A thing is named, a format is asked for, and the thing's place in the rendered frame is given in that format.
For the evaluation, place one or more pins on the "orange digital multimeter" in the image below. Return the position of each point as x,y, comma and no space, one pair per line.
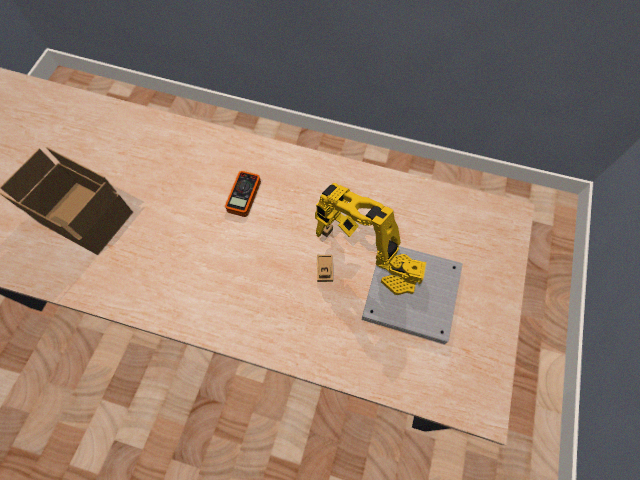
243,193

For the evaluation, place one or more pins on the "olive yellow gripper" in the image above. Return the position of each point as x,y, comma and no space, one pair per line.
346,223

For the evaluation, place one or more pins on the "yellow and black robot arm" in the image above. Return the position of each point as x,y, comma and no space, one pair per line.
382,218

